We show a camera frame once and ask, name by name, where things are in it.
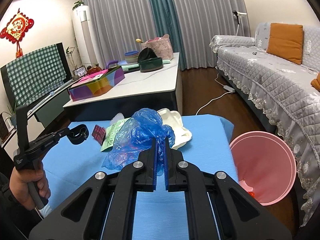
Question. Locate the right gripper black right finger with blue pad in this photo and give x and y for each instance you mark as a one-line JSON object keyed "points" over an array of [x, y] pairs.
{"points": [[174, 181]]}

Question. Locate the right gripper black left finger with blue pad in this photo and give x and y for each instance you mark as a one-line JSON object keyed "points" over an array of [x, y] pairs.
{"points": [[146, 179]]}

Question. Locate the blue plastic bag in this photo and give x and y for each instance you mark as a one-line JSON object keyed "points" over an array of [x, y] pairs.
{"points": [[135, 136]]}

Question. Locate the green snack packet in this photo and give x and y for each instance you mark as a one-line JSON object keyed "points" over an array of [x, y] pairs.
{"points": [[111, 132]]}

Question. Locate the white tissue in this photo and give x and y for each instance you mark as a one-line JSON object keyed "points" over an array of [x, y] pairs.
{"points": [[116, 118]]}

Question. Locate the pink plastic trash bin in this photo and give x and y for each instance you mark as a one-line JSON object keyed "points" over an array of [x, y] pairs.
{"points": [[265, 165]]}

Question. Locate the blue table cloth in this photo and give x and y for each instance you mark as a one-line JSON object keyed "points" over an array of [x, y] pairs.
{"points": [[89, 201]]}

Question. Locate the white foam food box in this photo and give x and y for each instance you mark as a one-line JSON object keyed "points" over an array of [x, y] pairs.
{"points": [[174, 120]]}

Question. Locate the dark red chocolate wrapper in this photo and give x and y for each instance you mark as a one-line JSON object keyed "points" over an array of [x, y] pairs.
{"points": [[99, 134]]}

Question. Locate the television with checked cloth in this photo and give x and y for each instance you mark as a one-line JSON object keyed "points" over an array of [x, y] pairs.
{"points": [[34, 75]]}

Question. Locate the white coffee table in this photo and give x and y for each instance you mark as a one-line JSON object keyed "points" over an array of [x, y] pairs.
{"points": [[155, 90]]}

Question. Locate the colourful gift box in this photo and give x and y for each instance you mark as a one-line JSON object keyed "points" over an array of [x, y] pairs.
{"points": [[96, 84]]}

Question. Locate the mint green roll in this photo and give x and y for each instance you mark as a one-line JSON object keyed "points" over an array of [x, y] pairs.
{"points": [[125, 66]]}

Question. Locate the dark green round container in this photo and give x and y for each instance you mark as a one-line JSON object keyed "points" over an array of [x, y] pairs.
{"points": [[148, 61]]}

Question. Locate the red chinese knot decoration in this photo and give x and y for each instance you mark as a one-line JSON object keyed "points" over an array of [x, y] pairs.
{"points": [[15, 30]]}

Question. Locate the stacked plastic bowls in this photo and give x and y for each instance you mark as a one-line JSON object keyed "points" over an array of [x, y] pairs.
{"points": [[131, 56]]}

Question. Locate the pink quilted basket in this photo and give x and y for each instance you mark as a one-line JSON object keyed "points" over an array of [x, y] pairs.
{"points": [[161, 47]]}

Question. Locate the grey quilted sofa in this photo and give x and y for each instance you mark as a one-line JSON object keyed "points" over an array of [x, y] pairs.
{"points": [[282, 90]]}

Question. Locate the white standing air conditioner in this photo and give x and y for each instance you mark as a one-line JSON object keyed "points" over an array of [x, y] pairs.
{"points": [[86, 38]]}

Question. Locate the grey curtain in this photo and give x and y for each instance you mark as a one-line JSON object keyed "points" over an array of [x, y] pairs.
{"points": [[118, 23]]}

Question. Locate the near orange cushion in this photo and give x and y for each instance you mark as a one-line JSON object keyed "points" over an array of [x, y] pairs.
{"points": [[316, 82]]}

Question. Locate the orange cushion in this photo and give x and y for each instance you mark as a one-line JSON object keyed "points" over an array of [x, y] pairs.
{"points": [[286, 41], [316, 82]]}

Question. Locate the far orange cushion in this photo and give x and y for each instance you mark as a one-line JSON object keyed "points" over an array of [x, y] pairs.
{"points": [[286, 41]]}

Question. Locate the teal curtain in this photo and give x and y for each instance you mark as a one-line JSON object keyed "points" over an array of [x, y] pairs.
{"points": [[166, 22]]}

